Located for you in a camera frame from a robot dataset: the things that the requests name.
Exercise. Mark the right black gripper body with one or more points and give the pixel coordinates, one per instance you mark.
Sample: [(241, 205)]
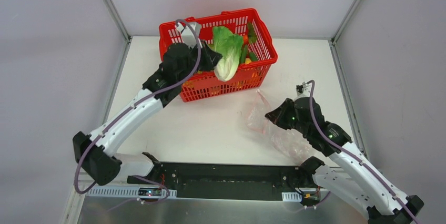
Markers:
[(283, 113)]

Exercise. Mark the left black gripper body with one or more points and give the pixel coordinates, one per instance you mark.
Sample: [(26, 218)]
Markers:
[(201, 57)]

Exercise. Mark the green napa cabbage toy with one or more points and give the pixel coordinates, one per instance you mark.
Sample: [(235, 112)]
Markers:
[(229, 45)]

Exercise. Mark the clear zip top bag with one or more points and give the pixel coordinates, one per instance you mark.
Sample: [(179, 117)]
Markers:
[(289, 143)]

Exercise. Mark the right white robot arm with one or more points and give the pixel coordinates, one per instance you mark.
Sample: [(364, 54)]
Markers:
[(361, 185)]

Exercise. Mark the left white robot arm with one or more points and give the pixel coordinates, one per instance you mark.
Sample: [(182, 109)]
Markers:
[(96, 152)]

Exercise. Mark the green cucumber toy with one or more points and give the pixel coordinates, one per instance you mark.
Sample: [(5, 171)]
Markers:
[(244, 52)]

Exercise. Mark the orange carrot toy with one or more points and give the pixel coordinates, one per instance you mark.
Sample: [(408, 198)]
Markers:
[(245, 39)]

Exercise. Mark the red plastic shopping basket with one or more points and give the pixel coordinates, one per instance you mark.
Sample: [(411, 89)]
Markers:
[(205, 84)]

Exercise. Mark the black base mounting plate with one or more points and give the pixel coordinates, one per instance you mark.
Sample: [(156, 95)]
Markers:
[(233, 182)]

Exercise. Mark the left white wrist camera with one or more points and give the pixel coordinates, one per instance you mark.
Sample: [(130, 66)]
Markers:
[(186, 34)]

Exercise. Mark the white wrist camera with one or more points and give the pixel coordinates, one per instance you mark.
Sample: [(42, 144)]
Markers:
[(186, 34), (303, 90)]

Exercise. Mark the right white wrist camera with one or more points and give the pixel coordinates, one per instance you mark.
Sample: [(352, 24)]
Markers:
[(303, 90)]

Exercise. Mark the left aluminium frame post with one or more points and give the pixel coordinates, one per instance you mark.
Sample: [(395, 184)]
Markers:
[(117, 19)]

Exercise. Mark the aluminium frame post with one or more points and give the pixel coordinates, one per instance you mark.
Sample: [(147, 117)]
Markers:
[(117, 19), (351, 11)]

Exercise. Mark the right aluminium frame post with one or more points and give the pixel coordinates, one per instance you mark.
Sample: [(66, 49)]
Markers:
[(351, 11)]

